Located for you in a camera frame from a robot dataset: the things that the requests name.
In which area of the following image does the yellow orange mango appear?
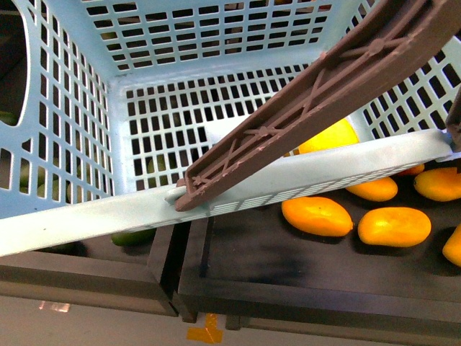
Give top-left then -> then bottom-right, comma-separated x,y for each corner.
281,197 -> 354,237

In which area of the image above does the yellow lemon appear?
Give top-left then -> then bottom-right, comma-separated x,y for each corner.
284,119 -> 359,157

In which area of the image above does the light blue plastic basket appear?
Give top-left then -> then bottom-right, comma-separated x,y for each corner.
1,1 -> 460,256

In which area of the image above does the brown basket handle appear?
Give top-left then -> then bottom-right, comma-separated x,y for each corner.
175,1 -> 460,211

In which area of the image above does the black front display tray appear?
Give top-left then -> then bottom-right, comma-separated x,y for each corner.
179,177 -> 460,338

